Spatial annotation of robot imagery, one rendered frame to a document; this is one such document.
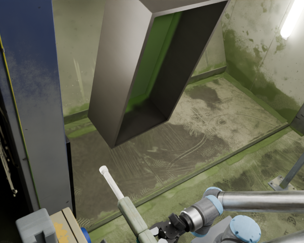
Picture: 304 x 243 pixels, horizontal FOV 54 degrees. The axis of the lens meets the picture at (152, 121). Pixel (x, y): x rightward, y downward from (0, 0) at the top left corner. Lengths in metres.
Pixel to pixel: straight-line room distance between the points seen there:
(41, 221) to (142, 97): 2.14
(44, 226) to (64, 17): 2.54
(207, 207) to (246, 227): 0.39
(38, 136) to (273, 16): 2.97
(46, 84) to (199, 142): 2.26
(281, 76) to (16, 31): 3.14
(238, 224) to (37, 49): 1.19
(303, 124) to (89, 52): 2.44
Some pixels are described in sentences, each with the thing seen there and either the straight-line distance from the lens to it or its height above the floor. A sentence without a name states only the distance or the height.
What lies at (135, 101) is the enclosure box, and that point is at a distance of 2.62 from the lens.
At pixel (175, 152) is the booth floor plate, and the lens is 2.91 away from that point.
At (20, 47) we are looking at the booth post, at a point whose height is 1.73.
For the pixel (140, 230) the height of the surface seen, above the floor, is 1.20.
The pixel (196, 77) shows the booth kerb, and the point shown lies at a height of 0.13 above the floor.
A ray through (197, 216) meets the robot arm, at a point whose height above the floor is 1.17.
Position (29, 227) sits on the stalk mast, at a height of 1.64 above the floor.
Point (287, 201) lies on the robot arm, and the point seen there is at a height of 1.28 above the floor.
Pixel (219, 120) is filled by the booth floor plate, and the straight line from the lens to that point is 3.40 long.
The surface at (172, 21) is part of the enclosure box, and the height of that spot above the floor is 1.29.
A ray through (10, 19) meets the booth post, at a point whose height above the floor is 1.82.
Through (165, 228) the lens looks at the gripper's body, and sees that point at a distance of 1.18.
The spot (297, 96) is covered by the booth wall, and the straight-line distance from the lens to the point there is 3.63.
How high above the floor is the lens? 2.20
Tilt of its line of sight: 43 degrees down
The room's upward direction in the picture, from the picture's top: 10 degrees clockwise
